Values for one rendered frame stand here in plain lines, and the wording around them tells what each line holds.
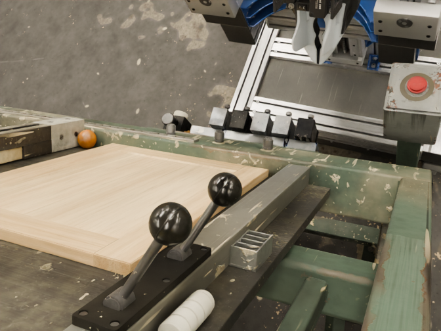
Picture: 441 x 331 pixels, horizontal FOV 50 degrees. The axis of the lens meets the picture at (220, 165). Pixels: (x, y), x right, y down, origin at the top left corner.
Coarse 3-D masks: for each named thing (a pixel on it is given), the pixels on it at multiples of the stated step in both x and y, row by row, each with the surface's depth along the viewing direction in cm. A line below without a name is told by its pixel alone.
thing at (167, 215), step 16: (160, 208) 40; (176, 208) 40; (160, 224) 39; (176, 224) 39; (160, 240) 40; (176, 240) 40; (144, 256) 42; (144, 272) 43; (128, 288) 44; (112, 304) 44; (128, 304) 45
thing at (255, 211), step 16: (272, 176) 97; (288, 176) 97; (304, 176) 102; (256, 192) 85; (272, 192) 86; (288, 192) 91; (240, 208) 76; (256, 208) 77; (272, 208) 82; (208, 224) 69; (224, 224) 69; (240, 224) 70; (256, 224) 74; (208, 240) 63; (224, 240) 63; (224, 256) 63; (192, 272) 54; (208, 272) 59; (176, 288) 51; (192, 288) 55; (160, 304) 48; (176, 304) 51; (144, 320) 45; (160, 320) 48
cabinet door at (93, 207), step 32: (64, 160) 106; (96, 160) 109; (128, 160) 111; (160, 160) 113; (192, 160) 114; (0, 192) 83; (32, 192) 84; (64, 192) 86; (96, 192) 87; (128, 192) 88; (160, 192) 89; (192, 192) 90; (0, 224) 69; (32, 224) 70; (64, 224) 71; (96, 224) 72; (128, 224) 73; (192, 224) 75; (64, 256) 64; (96, 256) 62; (128, 256) 62
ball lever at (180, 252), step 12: (216, 180) 51; (228, 180) 50; (216, 192) 50; (228, 192) 50; (240, 192) 51; (216, 204) 51; (228, 204) 51; (204, 216) 53; (192, 240) 54; (168, 252) 55; (180, 252) 55
